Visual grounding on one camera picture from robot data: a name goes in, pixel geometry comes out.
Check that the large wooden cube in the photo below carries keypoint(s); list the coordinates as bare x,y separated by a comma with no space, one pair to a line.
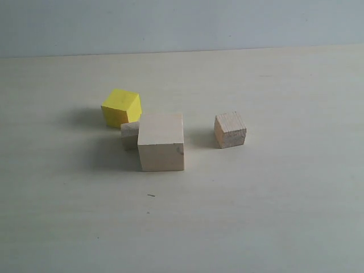
161,142

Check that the medium wooden cube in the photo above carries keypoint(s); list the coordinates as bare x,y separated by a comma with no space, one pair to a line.
229,130

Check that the small wooden cube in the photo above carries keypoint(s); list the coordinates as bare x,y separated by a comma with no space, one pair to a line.
129,135

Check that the yellow cube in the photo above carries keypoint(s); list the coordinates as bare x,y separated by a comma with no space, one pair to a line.
121,107

